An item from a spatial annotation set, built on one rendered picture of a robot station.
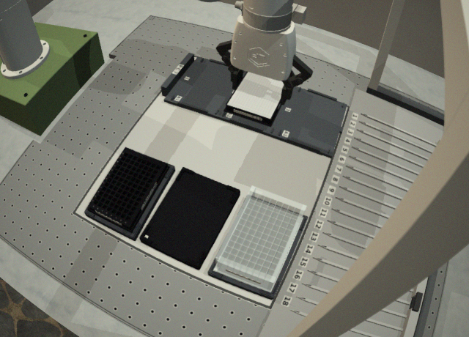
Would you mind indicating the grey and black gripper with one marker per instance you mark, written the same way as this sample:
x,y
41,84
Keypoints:
x,y
271,54

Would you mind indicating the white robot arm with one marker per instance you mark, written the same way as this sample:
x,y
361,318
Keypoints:
x,y
23,52

